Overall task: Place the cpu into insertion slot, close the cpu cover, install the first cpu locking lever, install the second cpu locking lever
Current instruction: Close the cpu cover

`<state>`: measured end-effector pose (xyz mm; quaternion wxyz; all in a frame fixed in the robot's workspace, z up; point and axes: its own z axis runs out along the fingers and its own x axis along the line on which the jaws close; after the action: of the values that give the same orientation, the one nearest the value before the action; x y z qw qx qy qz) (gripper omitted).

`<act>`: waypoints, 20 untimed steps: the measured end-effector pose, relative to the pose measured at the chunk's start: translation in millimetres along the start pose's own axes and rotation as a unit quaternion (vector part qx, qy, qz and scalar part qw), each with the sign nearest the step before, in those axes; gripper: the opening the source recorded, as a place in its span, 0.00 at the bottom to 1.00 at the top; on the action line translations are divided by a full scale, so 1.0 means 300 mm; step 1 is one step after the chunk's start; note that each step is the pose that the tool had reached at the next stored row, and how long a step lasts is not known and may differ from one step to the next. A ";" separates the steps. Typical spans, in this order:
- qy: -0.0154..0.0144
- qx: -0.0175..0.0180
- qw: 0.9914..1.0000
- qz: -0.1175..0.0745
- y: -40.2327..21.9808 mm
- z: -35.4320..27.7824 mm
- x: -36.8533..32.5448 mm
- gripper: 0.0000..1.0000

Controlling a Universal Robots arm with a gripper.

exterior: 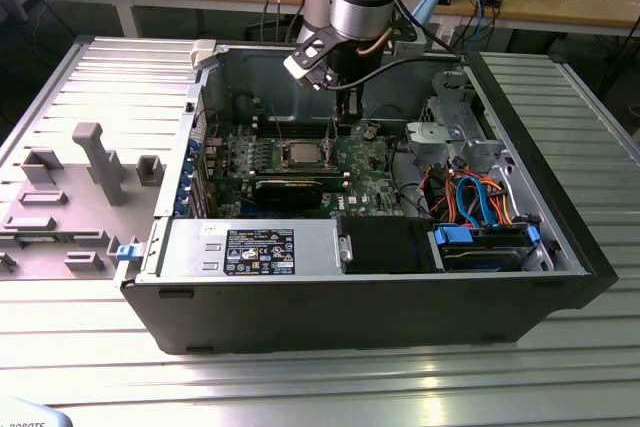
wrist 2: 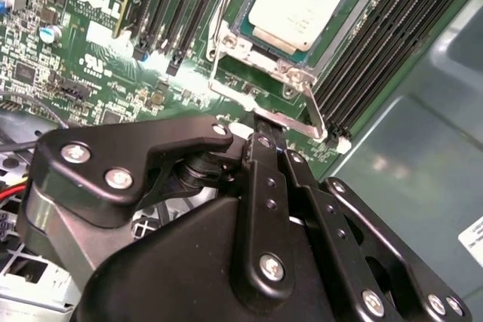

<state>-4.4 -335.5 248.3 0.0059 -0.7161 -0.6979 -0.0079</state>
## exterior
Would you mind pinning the blue case latch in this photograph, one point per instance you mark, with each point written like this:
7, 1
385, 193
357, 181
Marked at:
127, 253

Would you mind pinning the silver power supply unit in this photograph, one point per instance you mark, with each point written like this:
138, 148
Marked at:
190, 247

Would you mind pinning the grey metal drive cage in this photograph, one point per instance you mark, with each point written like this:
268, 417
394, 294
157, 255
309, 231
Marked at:
450, 97

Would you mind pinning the CPU socket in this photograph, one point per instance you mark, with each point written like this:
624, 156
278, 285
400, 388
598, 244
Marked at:
286, 159

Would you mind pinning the black RAM slot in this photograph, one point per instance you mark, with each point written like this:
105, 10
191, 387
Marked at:
300, 173
300, 128

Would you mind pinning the grey parts rack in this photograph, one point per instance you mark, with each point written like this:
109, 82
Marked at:
75, 227

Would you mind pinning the white labelled device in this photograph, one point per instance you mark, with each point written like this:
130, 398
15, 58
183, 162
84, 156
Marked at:
25, 414

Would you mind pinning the green motherboard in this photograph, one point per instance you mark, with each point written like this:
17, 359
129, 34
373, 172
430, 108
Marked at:
370, 182

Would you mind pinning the silver CPU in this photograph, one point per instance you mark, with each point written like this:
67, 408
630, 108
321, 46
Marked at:
306, 152

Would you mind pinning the metal locking lever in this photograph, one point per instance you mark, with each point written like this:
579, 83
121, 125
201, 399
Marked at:
276, 122

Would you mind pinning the white box wrist camera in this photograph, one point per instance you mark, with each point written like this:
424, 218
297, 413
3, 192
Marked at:
410, 44

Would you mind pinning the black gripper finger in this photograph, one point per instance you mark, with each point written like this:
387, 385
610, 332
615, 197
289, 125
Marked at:
344, 107
359, 107

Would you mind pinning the black PC case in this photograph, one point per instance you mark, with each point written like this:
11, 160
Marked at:
325, 317

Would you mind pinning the hard disk in blue carrier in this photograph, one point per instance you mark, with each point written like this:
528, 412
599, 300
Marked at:
480, 257

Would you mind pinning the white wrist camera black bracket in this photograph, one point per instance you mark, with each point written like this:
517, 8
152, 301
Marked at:
305, 64

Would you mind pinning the black graphics card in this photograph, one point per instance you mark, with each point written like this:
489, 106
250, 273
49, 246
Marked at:
287, 194

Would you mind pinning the beige case latch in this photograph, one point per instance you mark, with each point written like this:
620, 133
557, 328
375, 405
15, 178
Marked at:
204, 54

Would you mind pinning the white printed label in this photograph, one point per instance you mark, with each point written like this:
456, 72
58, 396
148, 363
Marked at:
447, 37

